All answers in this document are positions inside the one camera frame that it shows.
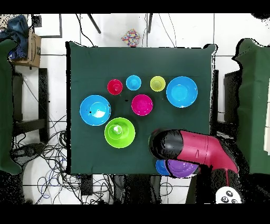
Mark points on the green bowl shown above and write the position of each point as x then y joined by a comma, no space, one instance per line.
126,137

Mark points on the green cup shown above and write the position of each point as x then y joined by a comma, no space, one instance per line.
115,131

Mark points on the large light blue bowl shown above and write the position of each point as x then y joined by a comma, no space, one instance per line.
181,92
95,110

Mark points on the small dark blue bowl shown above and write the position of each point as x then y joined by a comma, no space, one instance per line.
161,168

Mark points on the purple bowl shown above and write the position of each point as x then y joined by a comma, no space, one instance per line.
182,170

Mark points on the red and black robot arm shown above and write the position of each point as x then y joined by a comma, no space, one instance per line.
200,148

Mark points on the pink bowl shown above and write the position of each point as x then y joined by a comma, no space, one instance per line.
142,105

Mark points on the light blue cup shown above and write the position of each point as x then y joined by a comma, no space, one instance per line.
133,82

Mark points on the red cup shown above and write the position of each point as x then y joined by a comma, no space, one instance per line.
115,87

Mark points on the yellow cup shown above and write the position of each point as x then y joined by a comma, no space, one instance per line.
157,84

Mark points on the dark green tablecloth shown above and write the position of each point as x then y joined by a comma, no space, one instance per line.
137,63

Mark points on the colourful patterned box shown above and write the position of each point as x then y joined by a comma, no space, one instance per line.
131,37

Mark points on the black tripod leg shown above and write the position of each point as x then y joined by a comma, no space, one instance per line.
94,24
150,23

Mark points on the black stool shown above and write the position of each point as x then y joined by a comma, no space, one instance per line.
231,97
43,95

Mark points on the cardboard box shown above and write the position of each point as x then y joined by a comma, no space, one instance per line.
33,52

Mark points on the green cloth side table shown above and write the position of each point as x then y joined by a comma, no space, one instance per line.
253,105
5,105

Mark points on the blue denim cloth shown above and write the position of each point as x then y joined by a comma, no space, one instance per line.
16,29

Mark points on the grey pedestal foot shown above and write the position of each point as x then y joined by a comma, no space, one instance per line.
27,150

